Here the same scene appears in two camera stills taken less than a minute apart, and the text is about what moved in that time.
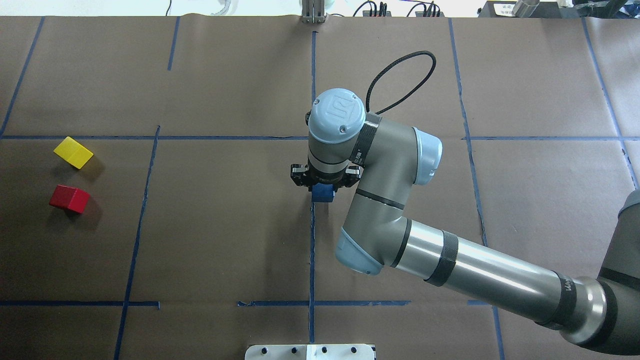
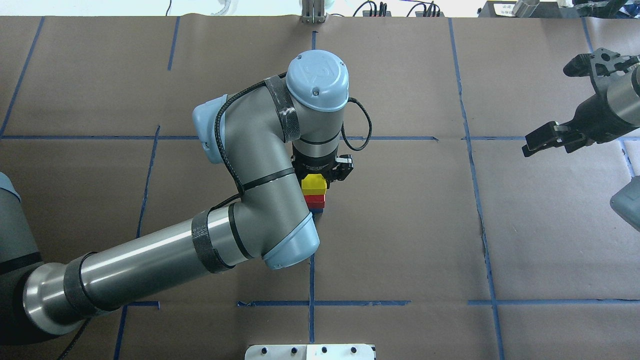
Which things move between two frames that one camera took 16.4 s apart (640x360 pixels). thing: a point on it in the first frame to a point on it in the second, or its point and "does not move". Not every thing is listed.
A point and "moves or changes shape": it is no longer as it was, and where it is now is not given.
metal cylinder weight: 525,8 does not move
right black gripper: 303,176 to 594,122
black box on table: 545,9 does not move
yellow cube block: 73,152 moves or changes shape
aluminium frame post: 313,11 does not move
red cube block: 69,197 to 315,201
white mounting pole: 309,352 does not move
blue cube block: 322,193 to 319,210
